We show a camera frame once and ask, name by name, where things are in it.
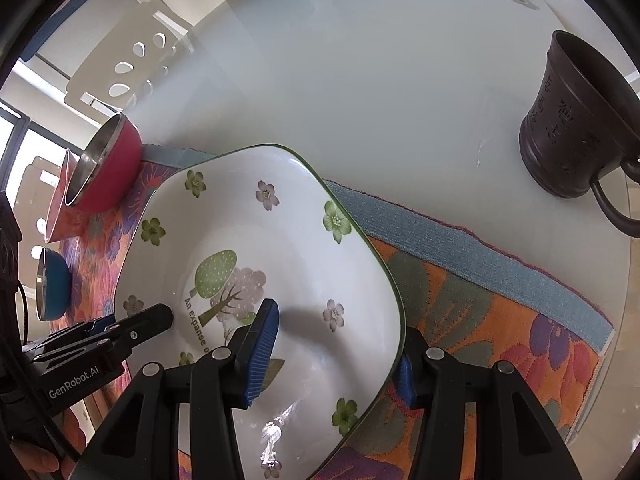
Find red steel bowl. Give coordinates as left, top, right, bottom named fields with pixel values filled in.
left=66, top=112, right=143, bottom=211

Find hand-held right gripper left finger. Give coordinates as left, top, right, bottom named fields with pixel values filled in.
left=85, top=298, right=280, bottom=480

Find person's left hand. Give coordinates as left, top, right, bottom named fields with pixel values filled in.
left=10, top=442, right=63, bottom=480

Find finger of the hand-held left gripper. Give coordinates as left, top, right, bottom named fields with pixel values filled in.
left=35, top=303, right=175, bottom=366
left=22, top=316, right=121, bottom=356

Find blue steel bowl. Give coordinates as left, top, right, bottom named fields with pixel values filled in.
left=35, top=246, right=73, bottom=322

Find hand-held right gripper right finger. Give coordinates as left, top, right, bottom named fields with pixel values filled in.
left=397, top=327, right=583, bottom=480

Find dark brown mug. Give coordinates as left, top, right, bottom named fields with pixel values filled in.
left=518, top=30, right=640, bottom=238

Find pink owl print bowl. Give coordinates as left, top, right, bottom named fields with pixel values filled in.
left=45, top=149, right=91, bottom=243

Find white forest print plate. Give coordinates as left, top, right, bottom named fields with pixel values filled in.
left=114, top=144, right=406, bottom=480

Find orange floral table mat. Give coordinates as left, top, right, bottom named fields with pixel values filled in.
left=47, top=145, right=616, bottom=480

